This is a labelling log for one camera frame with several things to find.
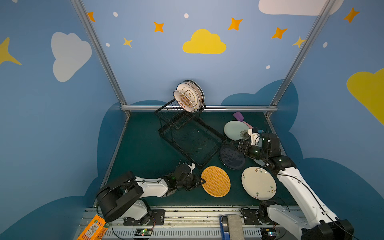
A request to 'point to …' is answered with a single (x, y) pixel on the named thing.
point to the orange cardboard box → (95, 230)
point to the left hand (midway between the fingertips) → (208, 184)
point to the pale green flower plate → (232, 129)
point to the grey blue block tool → (231, 227)
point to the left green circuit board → (143, 232)
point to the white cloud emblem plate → (191, 93)
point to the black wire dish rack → (192, 136)
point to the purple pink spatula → (239, 116)
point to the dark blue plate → (230, 157)
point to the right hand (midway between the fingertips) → (236, 143)
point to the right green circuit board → (268, 233)
